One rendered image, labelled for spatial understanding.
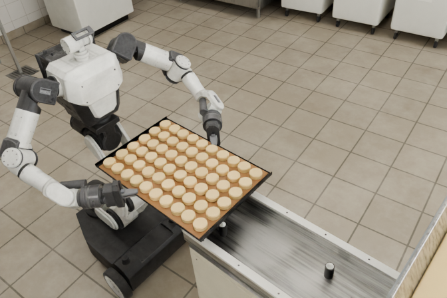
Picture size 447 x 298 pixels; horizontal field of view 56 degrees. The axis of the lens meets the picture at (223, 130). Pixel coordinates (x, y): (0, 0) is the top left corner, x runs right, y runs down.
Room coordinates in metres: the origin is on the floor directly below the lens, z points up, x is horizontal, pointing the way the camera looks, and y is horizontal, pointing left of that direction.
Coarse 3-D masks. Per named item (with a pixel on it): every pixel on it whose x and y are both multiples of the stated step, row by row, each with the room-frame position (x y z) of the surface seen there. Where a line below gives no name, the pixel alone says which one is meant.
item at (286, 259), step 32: (256, 224) 1.03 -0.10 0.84; (192, 256) 0.95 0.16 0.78; (256, 256) 0.89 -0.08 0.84; (288, 256) 0.88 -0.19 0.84; (320, 256) 0.87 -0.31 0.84; (224, 288) 0.84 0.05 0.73; (288, 288) 0.76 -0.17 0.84; (320, 288) 0.75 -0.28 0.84; (352, 288) 0.74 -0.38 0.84; (384, 288) 0.73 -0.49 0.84
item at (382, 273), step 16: (256, 192) 1.14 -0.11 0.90; (272, 208) 1.06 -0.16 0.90; (288, 224) 1.01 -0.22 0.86; (304, 224) 0.97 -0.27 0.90; (320, 240) 0.91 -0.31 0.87; (336, 240) 0.89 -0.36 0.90; (352, 256) 0.83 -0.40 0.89; (368, 256) 0.81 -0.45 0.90; (368, 272) 0.78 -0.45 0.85; (384, 272) 0.75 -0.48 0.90
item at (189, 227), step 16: (160, 128) 1.49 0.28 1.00; (144, 144) 1.39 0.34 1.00; (192, 144) 1.36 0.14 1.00; (208, 144) 1.35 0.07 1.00; (144, 160) 1.28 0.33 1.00; (192, 160) 1.26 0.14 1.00; (240, 160) 1.23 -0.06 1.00; (112, 176) 1.21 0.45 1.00; (224, 176) 1.15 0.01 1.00; (240, 176) 1.14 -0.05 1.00; (192, 192) 1.08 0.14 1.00; (224, 192) 1.07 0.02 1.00; (160, 208) 1.02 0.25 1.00; (192, 208) 1.01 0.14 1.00; (192, 224) 0.93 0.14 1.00; (208, 224) 0.93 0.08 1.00
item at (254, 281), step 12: (192, 240) 0.96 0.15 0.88; (204, 240) 0.94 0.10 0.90; (204, 252) 0.92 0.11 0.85; (216, 252) 0.88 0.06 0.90; (228, 264) 0.83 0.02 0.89; (240, 264) 0.82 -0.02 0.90; (240, 276) 0.80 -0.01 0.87; (252, 276) 0.78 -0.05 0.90; (252, 288) 0.76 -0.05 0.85; (264, 288) 0.73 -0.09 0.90; (276, 288) 0.73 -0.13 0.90
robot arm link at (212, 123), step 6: (210, 114) 1.50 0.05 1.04; (216, 114) 1.51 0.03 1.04; (204, 120) 1.48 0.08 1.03; (210, 120) 1.47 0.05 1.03; (216, 120) 1.47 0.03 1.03; (204, 126) 1.47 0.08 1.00; (210, 126) 1.40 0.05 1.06; (216, 126) 1.40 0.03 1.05; (210, 132) 1.40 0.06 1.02; (216, 132) 1.40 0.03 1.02
